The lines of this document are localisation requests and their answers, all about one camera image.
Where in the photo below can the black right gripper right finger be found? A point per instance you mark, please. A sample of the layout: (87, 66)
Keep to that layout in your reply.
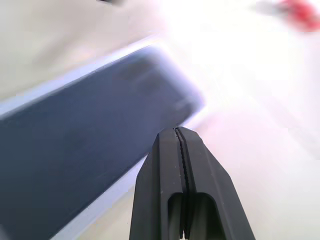
(212, 187)

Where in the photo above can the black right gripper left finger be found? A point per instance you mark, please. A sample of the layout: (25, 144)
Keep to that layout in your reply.
(155, 187)

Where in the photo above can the dark blue smartphone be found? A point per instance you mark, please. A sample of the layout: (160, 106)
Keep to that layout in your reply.
(75, 137)

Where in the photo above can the white phone box base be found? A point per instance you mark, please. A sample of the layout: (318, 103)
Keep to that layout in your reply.
(106, 200)

